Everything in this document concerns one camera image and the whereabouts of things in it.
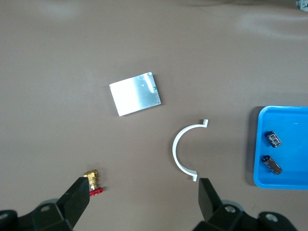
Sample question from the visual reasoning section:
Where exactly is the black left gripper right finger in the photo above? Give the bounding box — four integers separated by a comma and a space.
192, 177, 299, 231

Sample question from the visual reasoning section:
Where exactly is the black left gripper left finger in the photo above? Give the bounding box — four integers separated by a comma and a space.
0, 177, 91, 231

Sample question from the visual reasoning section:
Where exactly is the dark brown capacitor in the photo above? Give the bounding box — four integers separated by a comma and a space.
261, 155, 283, 176

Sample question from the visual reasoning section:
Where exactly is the black capacitor with white print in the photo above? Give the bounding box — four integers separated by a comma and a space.
265, 130, 283, 148

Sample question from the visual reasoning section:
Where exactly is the blue plastic tray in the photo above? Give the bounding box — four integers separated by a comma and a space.
253, 105, 308, 191

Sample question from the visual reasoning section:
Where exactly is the silver metal plate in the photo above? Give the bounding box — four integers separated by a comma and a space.
108, 71, 162, 117

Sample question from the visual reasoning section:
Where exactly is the brass valve with red handle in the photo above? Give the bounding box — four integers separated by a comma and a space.
83, 169, 104, 197

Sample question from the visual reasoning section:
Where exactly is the white half-ring pipe clamp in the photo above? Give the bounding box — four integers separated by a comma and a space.
172, 119, 209, 182

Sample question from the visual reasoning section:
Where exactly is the silver metal bracket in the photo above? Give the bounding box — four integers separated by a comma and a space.
295, 0, 308, 12

